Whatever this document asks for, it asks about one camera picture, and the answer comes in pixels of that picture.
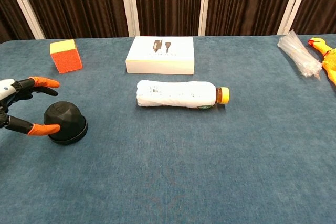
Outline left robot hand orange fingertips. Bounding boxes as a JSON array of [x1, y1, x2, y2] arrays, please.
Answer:
[[0, 76, 61, 137]]

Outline black dome-shaped object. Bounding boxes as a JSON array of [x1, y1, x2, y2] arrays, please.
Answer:
[[43, 101, 89, 146]]

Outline orange and yellow cube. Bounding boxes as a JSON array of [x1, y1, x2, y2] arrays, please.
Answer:
[[49, 39, 83, 74]]

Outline dark brown pleated curtain panel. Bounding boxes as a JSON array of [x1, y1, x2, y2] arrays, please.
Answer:
[[131, 0, 205, 37], [205, 0, 299, 36], [0, 0, 36, 44], [288, 0, 336, 36], [16, 0, 130, 40]]

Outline white flat printed box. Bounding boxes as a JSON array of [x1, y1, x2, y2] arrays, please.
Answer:
[[125, 36, 195, 76]]

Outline white-labelled bottle with yellow cap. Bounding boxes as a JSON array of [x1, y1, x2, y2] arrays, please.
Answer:
[[136, 79, 230, 110]]

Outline blue table cloth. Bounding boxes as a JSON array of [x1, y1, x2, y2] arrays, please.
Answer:
[[0, 34, 336, 224]]

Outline yellow rubber chicken toy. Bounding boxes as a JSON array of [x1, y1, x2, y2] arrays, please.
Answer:
[[307, 37, 336, 86]]

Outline white partition frame post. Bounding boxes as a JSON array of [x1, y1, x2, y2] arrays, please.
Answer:
[[119, 0, 140, 38], [277, 0, 307, 36], [3, 0, 46, 40], [198, 0, 212, 37]]

